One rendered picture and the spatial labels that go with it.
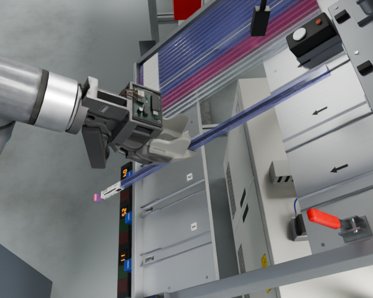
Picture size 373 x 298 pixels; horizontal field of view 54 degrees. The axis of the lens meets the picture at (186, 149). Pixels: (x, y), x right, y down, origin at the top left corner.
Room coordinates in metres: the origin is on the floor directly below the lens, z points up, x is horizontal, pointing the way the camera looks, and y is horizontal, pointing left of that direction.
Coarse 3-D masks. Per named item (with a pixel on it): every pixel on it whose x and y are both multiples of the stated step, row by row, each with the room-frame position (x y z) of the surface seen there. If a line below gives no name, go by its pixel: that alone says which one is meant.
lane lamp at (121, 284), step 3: (123, 279) 0.19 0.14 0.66; (126, 279) 0.19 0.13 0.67; (120, 282) 0.18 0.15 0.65; (123, 282) 0.18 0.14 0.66; (126, 282) 0.18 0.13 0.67; (117, 285) 0.18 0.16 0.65; (120, 285) 0.18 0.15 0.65; (123, 285) 0.18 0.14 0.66; (126, 285) 0.17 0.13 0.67; (117, 288) 0.17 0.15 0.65; (120, 288) 0.17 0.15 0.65; (123, 288) 0.17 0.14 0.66; (126, 288) 0.17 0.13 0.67; (117, 291) 0.16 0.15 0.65; (120, 291) 0.16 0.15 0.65; (123, 291) 0.16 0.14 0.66
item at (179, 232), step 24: (192, 120) 0.50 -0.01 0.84; (168, 168) 0.41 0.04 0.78; (192, 168) 0.38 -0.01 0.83; (144, 192) 0.37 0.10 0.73; (168, 192) 0.35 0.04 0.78; (192, 192) 0.32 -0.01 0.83; (144, 216) 0.31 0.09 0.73; (168, 216) 0.29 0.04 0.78; (192, 216) 0.27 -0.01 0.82; (144, 240) 0.26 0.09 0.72; (168, 240) 0.24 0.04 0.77; (192, 240) 0.23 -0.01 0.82; (144, 264) 0.20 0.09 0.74; (168, 264) 0.19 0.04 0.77; (192, 264) 0.18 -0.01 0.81; (216, 264) 0.17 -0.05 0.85; (144, 288) 0.16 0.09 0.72; (168, 288) 0.15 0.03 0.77
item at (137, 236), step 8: (136, 64) 0.78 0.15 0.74; (136, 72) 0.75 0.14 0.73; (136, 80) 0.72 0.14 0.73; (136, 168) 0.43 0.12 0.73; (136, 184) 0.39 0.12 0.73; (136, 192) 0.37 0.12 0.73; (136, 200) 0.35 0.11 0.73; (136, 208) 0.33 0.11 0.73; (136, 216) 0.31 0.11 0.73; (136, 224) 0.29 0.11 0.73; (136, 232) 0.27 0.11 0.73; (136, 240) 0.25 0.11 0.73; (136, 248) 0.24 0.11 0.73; (136, 256) 0.22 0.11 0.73; (136, 264) 0.20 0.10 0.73; (136, 272) 0.19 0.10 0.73; (136, 280) 0.17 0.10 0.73; (136, 288) 0.15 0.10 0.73; (136, 296) 0.14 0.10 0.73
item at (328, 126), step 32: (320, 0) 0.61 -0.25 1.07; (288, 64) 0.50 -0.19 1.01; (320, 64) 0.46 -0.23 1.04; (320, 96) 0.40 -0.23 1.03; (352, 96) 0.38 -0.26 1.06; (288, 128) 0.37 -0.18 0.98; (320, 128) 0.35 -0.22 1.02; (352, 128) 0.32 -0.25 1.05; (288, 160) 0.31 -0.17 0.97; (320, 160) 0.29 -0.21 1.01; (352, 160) 0.27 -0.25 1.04; (320, 192) 0.24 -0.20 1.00; (352, 192) 0.23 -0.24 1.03
